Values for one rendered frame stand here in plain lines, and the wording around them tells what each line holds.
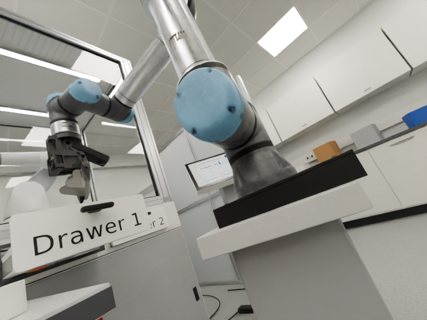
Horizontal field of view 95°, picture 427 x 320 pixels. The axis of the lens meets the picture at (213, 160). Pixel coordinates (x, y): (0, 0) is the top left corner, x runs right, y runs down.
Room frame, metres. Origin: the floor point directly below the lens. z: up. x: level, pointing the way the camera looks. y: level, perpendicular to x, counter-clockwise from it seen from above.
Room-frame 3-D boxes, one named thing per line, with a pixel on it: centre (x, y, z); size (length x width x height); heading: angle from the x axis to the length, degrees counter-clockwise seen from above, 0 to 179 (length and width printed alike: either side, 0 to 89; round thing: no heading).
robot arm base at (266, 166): (0.47, -0.09, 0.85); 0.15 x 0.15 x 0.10
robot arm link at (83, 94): (0.52, 0.31, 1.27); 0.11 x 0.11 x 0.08; 68
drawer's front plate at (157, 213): (0.92, 0.42, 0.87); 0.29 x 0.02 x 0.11; 146
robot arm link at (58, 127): (0.54, 0.41, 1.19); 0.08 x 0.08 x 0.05
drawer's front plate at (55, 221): (0.48, 0.33, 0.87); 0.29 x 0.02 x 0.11; 146
